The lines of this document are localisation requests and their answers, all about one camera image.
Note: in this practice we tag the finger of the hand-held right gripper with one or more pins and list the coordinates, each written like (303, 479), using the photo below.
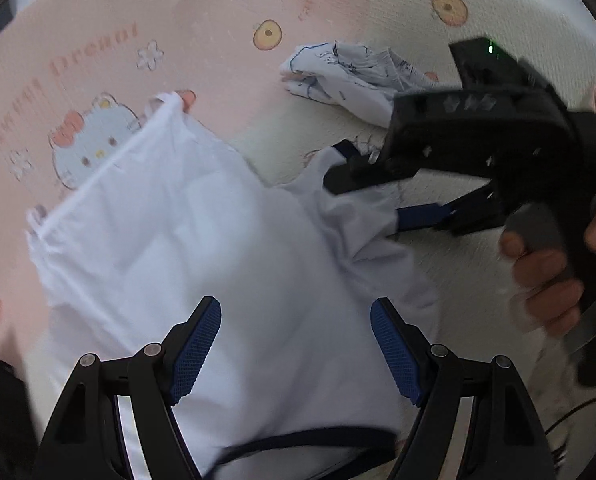
(358, 175)
(418, 217)

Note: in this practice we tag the black cloth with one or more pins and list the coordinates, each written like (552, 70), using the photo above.
(3, 410)

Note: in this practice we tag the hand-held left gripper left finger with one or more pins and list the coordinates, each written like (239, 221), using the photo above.
(198, 350)

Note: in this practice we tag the pink and cream printed blanket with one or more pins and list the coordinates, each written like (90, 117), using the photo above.
(203, 20)

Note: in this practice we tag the light blue printed shorts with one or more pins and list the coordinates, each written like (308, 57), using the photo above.
(343, 75)

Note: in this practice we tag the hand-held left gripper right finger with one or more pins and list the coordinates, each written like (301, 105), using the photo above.
(395, 350)

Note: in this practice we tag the person's printed pyjama pants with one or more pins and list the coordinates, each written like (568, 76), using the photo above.
(553, 385)

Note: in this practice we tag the person's right hand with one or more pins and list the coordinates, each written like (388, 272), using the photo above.
(543, 285)

